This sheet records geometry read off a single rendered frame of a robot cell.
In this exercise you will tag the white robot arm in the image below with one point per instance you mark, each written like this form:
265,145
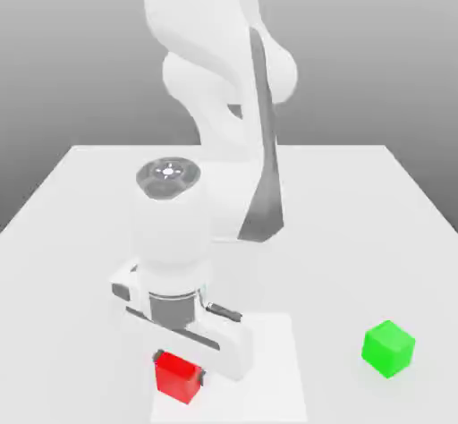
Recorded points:
222,73

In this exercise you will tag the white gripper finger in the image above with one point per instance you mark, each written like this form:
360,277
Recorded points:
157,355
199,377

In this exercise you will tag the small green cube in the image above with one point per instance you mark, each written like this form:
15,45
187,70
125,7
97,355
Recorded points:
388,349

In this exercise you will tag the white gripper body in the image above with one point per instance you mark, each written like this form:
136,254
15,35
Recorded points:
229,354

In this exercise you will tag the small red cube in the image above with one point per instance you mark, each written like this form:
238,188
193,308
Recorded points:
177,379

